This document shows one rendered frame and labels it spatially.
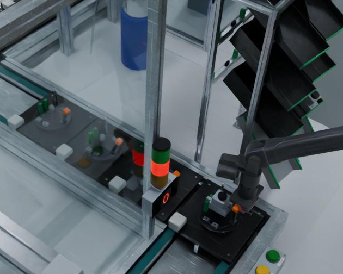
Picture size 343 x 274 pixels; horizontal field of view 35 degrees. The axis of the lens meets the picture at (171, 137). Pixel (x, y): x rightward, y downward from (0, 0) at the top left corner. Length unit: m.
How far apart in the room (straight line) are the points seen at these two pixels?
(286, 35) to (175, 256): 0.77
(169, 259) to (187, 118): 0.71
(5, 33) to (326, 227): 1.48
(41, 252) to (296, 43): 1.19
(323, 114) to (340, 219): 1.74
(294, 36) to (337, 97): 2.31
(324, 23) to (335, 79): 2.34
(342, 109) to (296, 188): 1.77
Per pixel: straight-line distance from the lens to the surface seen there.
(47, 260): 0.56
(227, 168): 1.58
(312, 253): 1.97
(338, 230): 2.06
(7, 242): 0.57
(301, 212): 2.06
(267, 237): 1.84
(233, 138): 2.24
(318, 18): 1.74
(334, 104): 3.86
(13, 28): 0.86
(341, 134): 1.49
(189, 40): 2.67
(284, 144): 1.52
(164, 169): 1.47
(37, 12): 0.87
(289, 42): 1.60
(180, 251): 1.82
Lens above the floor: 2.46
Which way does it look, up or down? 46 degrees down
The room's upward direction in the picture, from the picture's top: 5 degrees clockwise
